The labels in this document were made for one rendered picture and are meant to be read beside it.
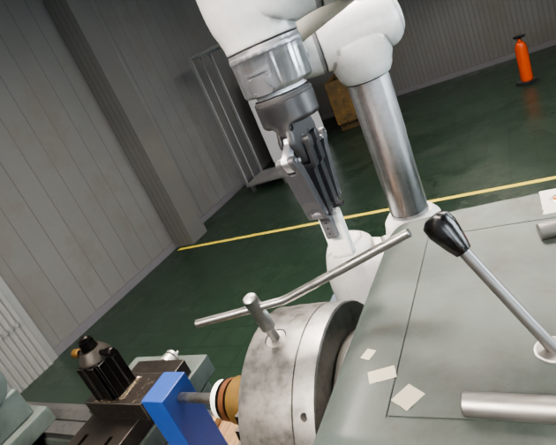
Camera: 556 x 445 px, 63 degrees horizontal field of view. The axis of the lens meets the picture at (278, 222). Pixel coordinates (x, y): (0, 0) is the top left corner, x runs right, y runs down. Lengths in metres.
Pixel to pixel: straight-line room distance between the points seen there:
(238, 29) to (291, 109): 0.10
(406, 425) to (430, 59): 8.30
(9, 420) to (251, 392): 1.09
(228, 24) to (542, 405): 0.46
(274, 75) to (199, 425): 0.73
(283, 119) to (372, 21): 0.56
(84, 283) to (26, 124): 1.56
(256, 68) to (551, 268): 0.41
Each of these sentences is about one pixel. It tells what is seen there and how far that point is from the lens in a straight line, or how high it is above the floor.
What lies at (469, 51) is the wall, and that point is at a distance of 8.58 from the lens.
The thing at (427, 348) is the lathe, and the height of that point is 1.25.
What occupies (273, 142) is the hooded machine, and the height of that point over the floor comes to 0.38.
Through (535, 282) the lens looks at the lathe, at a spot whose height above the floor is 1.25.
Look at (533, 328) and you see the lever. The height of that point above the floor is 1.28.
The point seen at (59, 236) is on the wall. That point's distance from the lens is 4.67.
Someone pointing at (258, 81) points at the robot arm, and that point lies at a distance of 0.54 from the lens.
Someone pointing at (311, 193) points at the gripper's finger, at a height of 1.43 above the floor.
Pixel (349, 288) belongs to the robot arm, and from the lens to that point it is 1.27.
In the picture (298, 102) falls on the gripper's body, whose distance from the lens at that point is 0.55.
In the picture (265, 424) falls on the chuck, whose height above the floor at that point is 1.17.
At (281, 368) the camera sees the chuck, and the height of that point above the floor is 1.22.
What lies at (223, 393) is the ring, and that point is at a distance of 0.86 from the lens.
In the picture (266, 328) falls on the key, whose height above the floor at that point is 1.26.
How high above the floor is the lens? 1.60
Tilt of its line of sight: 19 degrees down
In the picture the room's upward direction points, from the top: 24 degrees counter-clockwise
